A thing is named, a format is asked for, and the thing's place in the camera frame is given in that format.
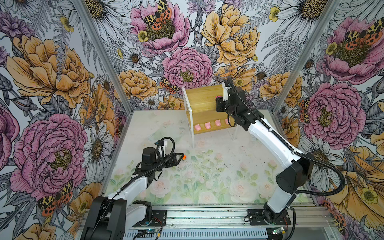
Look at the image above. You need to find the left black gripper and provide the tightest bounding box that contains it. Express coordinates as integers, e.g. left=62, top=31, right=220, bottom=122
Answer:
left=152, top=152, right=184, bottom=171

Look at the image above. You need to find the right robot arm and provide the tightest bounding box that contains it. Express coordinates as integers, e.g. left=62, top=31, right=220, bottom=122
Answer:
left=216, top=86, right=313, bottom=224

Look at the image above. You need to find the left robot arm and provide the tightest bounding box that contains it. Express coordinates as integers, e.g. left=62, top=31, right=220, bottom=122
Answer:
left=81, top=146, right=187, bottom=240

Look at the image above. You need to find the green circuit board left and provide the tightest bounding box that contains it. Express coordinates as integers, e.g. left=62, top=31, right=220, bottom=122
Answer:
left=138, top=229, right=162, bottom=237

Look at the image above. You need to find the green circuit board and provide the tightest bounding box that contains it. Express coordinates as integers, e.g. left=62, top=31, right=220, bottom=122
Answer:
left=138, top=229, right=162, bottom=237
left=267, top=227, right=286, bottom=235

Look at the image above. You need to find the green circuit board right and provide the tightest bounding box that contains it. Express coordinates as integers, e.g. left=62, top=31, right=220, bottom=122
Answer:
left=267, top=227, right=286, bottom=235

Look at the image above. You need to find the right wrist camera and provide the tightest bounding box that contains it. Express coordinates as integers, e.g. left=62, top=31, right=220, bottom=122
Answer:
left=222, top=82, right=231, bottom=102

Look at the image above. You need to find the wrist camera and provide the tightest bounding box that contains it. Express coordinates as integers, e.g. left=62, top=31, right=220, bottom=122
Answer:
left=155, top=140, right=168, bottom=155
left=222, top=82, right=231, bottom=102

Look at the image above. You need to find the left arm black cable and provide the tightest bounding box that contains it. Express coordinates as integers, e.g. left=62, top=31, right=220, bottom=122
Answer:
left=98, top=136, right=176, bottom=229

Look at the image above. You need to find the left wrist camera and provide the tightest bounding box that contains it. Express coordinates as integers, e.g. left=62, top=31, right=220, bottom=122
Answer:
left=155, top=140, right=168, bottom=155

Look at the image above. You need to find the wooden two-tier shelf white frame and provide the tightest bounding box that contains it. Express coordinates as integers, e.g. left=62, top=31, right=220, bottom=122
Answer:
left=182, top=85, right=241, bottom=148

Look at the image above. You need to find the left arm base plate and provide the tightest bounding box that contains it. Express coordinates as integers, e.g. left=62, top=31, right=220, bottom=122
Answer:
left=134, top=210, right=168, bottom=228

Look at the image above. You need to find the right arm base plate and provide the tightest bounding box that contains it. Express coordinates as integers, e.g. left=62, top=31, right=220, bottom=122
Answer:
left=244, top=209, right=292, bottom=226

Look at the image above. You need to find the left aluminium corner post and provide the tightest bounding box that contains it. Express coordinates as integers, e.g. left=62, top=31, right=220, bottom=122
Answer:
left=74, top=1, right=133, bottom=117

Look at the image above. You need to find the aluminium corner post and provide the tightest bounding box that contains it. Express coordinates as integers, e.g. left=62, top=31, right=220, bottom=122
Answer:
left=272, top=0, right=341, bottom=113
left=74, top=1, right=133, bottom=117

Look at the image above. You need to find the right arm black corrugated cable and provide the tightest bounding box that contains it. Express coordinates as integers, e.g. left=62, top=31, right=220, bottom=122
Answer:
left=225, top=76, right=346, bottom=197

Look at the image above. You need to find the right aluminium corner post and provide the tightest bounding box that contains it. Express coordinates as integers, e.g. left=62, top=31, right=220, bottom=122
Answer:
left=272, top=0, right=341, bottom=113

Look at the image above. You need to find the aluminium front rail frame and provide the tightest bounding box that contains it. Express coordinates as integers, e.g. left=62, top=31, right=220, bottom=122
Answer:
left=74, top=204, right=343, bottom=240

